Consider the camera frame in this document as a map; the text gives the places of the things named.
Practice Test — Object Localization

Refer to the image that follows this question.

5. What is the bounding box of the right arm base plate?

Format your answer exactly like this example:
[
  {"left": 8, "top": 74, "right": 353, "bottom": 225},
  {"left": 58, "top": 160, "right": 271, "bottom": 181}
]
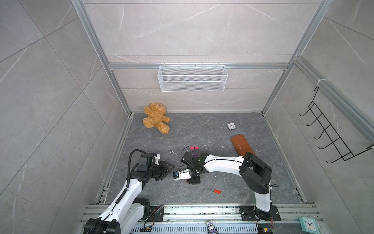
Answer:
[{"left": 239, "top": 205, "right": 281, "bottom": 221}]

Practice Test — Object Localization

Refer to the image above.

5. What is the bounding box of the brown teddy bear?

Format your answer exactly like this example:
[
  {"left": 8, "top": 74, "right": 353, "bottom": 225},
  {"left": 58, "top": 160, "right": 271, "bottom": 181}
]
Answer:
[{"left": 143, "top": 102, "right": 170, "bottom": 134}]

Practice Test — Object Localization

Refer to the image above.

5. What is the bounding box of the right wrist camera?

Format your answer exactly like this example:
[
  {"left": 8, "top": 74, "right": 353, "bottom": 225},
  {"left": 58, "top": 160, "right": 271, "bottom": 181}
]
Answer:
[{"left": 172, "top": 169, "right": 191, "bottom": 180}]

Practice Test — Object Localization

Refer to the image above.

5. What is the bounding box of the small square pink-white packet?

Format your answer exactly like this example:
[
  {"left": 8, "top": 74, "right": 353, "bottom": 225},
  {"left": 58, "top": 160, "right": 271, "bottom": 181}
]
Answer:
[{"left": 227, "top": 122, "right": 236, "bottom": 131}]

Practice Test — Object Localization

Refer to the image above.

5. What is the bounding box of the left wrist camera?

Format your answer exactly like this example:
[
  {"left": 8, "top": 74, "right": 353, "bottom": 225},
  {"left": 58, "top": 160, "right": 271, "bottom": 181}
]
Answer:
[{"left": 151, "top": 153, "right": 161, "bottom": 165}]

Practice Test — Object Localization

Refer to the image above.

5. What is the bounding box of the teal alarm clock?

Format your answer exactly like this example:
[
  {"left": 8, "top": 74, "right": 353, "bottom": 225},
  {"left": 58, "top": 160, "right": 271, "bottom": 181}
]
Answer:
[{"left": 299, "top": 217, "right": 320, "bottom": 234}]

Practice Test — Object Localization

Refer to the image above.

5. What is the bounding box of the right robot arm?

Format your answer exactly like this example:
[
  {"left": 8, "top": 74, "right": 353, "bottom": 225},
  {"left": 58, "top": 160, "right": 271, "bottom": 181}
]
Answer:
[{"left": 173, "top": 152, "right": 272, "bottom": 213}]

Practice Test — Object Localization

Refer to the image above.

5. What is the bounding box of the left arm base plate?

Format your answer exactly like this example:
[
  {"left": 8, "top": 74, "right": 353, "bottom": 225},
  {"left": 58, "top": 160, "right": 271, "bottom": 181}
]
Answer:
[{"left": 139, "top": 205, "right": 165, "bottom": 222}]

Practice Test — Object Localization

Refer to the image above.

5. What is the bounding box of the red usb drive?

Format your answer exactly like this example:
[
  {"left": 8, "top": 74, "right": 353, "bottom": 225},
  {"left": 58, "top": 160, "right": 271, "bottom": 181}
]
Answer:
[{"left": 212, "top": 189, "right": 222, "bottom": 194}]

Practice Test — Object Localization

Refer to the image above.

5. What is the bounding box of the small purple toy figure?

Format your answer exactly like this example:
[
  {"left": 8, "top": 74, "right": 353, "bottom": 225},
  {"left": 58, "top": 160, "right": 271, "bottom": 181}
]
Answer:
[{"left": 206, "top": 221, "right": 219, "bottom": 234}]

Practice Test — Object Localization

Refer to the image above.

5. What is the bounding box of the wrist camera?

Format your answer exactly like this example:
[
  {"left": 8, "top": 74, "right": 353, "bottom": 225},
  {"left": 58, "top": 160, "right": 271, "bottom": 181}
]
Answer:
[
  {"left": 172, "top": 169, "right": 191, "bottom": 180},
  {"left": 151, "top": 153, "right": 161, "bottom": 165}
]

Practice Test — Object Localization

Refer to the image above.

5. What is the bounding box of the white wire mesh basket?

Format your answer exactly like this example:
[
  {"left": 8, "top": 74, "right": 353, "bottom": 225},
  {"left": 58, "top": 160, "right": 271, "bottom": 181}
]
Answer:
[{"left": 157, "top": 65, "right": 228, "bottom": 92}]

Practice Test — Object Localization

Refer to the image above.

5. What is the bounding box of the black wire hook rack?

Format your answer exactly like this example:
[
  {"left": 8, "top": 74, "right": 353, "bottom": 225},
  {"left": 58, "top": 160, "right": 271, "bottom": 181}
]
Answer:
[{"left": 299, "top": 87, "right": 374, "bottom": 164}]

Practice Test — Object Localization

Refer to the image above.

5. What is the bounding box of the brown leather wallet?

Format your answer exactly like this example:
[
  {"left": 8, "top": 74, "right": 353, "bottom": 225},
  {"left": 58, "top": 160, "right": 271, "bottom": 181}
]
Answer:
[{"left": 231, "top": 134, "right": 255, "bottom": 156}]

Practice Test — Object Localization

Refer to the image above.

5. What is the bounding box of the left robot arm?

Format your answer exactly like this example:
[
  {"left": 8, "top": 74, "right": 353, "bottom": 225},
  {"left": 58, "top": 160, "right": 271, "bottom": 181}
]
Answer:
[{"left": 83, "top": 149, "right": 175, "bottom": 234}]

